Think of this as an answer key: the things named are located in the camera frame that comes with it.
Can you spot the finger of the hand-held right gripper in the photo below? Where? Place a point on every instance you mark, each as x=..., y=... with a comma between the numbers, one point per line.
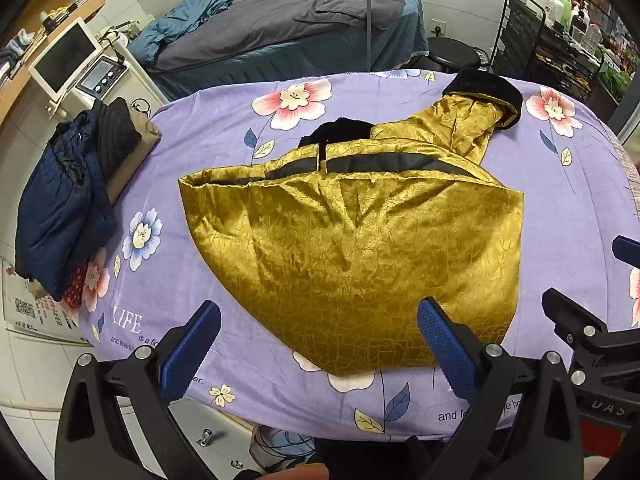
x=567, y=312
x=627, y=251

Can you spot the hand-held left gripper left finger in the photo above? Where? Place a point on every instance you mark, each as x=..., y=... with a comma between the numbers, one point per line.
x=192, y=347

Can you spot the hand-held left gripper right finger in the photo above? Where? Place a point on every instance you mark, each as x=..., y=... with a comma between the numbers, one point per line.
x=445, y=347

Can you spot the gold jacket with black fur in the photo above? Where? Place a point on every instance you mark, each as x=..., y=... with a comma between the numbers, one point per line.
x=350, y=240

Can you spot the grey woven underlay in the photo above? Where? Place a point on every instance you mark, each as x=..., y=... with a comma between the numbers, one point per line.
x=631, y=165

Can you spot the red patterned cloth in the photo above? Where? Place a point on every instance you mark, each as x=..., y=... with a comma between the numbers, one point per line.
x=75, y=285

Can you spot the printed paper poster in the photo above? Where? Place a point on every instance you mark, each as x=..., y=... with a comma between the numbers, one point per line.
x=40, y=310

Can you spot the navy padded jacket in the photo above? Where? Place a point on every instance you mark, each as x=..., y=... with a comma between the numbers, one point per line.
x=55, y=210

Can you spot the purple floral bed sheet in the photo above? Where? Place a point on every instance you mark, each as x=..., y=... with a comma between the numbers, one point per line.
x=200, y=125

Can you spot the black metal rack cart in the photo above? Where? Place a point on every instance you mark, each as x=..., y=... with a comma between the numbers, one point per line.
x=530, y=50

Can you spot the black pleated garment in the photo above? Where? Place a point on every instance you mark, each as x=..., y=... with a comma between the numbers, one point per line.
x=117, y=135

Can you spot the group of bottles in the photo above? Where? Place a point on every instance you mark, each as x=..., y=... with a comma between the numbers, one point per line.
x=564, y=7

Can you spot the black round stool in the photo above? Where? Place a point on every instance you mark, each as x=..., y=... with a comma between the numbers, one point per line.
x=452, y=50

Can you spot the white beauty machine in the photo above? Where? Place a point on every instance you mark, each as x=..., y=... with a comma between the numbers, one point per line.
x=107, y=77

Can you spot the teal massage bed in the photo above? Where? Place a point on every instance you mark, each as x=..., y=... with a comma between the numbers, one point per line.
x=280, y=67

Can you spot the white monitor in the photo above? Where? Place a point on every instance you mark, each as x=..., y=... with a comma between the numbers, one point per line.
x=62, y=57

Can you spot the blue quilt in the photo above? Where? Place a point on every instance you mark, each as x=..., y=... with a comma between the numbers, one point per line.
x=175, y=20

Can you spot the grey blanket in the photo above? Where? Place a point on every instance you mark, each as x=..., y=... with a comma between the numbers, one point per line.
x=280, y=20

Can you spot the wall socket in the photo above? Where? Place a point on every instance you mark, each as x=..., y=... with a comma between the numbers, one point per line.
x=439, y=27

